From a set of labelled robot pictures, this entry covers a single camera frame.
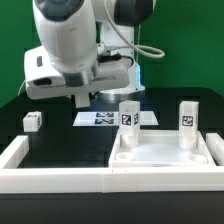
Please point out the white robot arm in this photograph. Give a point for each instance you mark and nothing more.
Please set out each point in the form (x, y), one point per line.
(86, 47)

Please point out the white square tabletop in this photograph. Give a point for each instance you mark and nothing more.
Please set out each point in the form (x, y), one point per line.
(159, 148)

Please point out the white marker sheet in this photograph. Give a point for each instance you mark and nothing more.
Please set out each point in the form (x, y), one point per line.
(147, 118)

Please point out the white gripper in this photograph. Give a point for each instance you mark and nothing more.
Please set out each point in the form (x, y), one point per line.
(44, 81)

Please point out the white U-shaped obstacle fence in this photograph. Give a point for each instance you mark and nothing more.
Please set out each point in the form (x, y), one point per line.
(100, 180)

